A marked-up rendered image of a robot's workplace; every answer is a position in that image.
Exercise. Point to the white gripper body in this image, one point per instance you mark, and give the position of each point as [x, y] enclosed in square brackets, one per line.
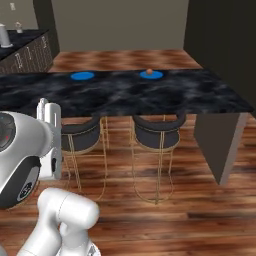
[53, 133]

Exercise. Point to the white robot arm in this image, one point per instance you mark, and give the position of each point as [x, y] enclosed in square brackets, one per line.
[20, 146]

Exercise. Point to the brown onion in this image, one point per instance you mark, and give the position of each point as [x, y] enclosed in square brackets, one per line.
[149, 71]

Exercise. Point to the dark bar stool gold legs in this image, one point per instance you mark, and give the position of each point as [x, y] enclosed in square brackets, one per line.
[80, 136]
[156, 135]

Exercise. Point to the blue round plate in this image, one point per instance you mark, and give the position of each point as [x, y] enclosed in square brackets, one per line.
[82, 75]
[151, 75]

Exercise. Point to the dark cupboard run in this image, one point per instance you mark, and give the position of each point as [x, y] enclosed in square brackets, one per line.
[30, 55]

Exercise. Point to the dark marble kitchen island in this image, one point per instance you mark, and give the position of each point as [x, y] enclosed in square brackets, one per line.
[133, 90]

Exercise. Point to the white cylinder jar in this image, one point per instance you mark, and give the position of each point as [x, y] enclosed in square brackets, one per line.
[4, 35]

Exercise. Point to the small white bottle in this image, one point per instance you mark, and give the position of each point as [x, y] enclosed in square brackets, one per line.
[19, 27]

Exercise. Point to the tall dark cabinet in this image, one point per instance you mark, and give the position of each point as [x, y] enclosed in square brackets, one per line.
[223, 43]

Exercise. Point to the dark wall column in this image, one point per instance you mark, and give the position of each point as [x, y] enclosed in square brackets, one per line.
[46, 23]

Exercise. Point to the white wall switch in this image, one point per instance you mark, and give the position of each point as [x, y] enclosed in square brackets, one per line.
[12, 6]

